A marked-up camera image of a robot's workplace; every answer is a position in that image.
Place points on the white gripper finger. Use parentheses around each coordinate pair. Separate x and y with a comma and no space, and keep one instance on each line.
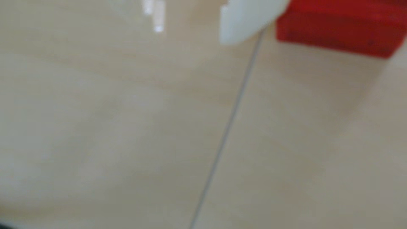
(248,19)
(157,16)

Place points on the light plywood sheet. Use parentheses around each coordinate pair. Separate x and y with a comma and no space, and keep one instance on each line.
(302,143)

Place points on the red block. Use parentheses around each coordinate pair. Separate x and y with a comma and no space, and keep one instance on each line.
(343,25)

